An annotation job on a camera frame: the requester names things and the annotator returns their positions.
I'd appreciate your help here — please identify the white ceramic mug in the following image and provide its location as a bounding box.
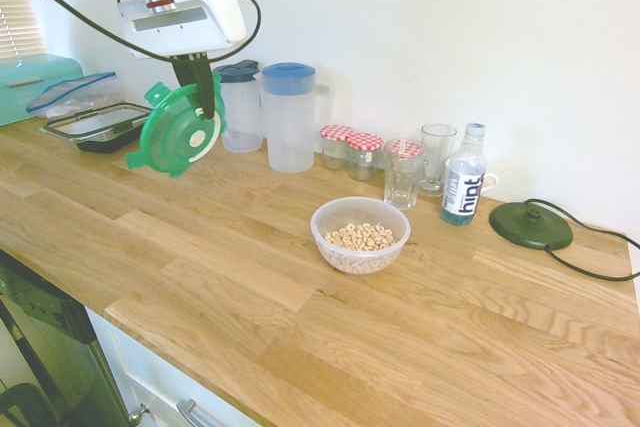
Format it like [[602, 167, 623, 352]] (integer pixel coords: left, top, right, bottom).
[[444, 156, 500, 193]]

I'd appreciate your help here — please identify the large pitcher, blue lid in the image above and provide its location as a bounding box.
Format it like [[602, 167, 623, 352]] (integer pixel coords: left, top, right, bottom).
[[259, 62, 334, 174]]

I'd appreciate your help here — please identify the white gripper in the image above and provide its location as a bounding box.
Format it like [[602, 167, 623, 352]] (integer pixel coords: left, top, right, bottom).
[[116, 0, 248, 121]]

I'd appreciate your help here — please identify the ring cereal pile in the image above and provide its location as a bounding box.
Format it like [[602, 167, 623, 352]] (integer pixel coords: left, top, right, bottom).
[[324, 221, 397, 252]]

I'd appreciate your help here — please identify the small pitcher, dark blue lid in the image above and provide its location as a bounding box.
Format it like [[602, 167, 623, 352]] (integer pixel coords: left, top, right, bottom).
[[212, 59, 265, 154]]

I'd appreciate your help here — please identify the teal bread box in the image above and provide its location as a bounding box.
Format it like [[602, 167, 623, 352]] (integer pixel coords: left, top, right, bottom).
[[0, 53, 89, 128]]

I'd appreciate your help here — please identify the metal drawer handle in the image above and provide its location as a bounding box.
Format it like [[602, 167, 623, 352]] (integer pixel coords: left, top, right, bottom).
[[176, 398, 221, 427]]

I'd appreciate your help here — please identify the black kettle power cord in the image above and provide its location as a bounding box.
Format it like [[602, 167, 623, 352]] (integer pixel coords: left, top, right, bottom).
[[519, 198, 640, 282]]

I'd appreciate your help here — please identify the hint water bottle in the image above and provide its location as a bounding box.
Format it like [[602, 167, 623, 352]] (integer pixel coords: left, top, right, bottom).
[[440, 122, 489, 227]]

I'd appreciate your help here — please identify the stainless steel dishwasher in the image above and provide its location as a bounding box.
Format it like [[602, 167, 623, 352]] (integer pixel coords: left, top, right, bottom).
[[0, 249, 129, 427]]

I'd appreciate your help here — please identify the window blind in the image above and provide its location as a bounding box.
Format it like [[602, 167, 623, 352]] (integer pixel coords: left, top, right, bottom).
[[0, 0, 45, 62]]

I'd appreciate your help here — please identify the tall footed drinking glass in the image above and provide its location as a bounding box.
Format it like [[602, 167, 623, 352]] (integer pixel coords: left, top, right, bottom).
[[419, 123, 458, 198]]

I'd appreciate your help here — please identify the glass jar, red checkered lid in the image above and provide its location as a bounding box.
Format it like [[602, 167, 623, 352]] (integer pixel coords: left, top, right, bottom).
[[346, 132, 384, 182], [319, 124, 355, 171], [387, 139, 426, 158]]

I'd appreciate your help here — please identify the white kitchen cabinet front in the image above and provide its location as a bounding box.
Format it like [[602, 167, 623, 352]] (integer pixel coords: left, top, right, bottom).
[[87, 306, 261, 427]]

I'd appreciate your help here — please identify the clear plastic food bowl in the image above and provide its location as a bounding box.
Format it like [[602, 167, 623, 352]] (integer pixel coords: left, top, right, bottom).
[[310, 196, 412, 277]]

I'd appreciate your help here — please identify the green round container lid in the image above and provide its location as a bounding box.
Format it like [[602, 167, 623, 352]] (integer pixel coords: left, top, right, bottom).
[[124, 71, 227, 179]]

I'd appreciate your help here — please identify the dark round kettle base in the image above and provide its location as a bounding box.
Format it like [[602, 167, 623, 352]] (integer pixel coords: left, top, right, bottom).
[[488, 200, 574, 251]]

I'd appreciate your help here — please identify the faceted glass tumbler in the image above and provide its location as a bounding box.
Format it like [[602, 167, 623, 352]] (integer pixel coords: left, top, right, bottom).
[[383, 139, 429, 211]]

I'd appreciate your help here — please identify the clear zip bag, blue seal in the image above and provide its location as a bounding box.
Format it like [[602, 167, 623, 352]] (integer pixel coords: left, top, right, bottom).
[[25, 71, 124, 121]]

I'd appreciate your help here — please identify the black container, clear lid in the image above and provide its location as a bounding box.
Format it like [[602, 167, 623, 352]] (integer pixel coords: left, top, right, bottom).
[[42, 101, 151, 153]]

